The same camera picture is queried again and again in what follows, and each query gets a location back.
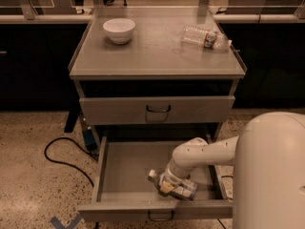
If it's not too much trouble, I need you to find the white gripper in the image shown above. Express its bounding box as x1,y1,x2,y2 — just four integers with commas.
159,172,185,195

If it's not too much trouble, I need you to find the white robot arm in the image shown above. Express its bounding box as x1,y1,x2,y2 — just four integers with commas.
159,112,305,229

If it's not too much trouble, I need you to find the open middle grey drawer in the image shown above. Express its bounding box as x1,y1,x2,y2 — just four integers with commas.
79,137,233,222

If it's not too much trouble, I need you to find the closed upper grey drawer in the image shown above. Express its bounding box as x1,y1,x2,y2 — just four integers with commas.
80,96,234,125

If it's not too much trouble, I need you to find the grey drawer cabinet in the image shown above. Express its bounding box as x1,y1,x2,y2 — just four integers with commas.
70,7,245,140

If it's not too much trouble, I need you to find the clear red label bottle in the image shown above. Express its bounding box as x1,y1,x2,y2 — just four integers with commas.
181,25,232,52

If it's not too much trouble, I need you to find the blue power adapter box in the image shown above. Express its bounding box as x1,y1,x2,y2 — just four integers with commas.
82,129,97,151

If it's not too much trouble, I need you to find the white ceramic bowl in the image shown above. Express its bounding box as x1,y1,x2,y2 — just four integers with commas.
103,18,135,45

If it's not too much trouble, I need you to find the black power cable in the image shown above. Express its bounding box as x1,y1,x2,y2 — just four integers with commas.
43,136,100,188

